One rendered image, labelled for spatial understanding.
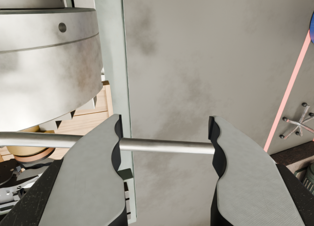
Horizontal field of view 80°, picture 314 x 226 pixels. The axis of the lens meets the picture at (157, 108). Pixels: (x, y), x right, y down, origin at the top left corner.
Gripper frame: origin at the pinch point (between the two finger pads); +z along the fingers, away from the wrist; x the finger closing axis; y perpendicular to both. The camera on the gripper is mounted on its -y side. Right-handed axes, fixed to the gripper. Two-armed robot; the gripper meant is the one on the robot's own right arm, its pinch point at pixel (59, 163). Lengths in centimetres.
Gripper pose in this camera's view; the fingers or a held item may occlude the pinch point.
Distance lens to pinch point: 50.9
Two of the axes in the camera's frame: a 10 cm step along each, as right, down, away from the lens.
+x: 3.3, 4.6, -8.3
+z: 9.4, -1.3, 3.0
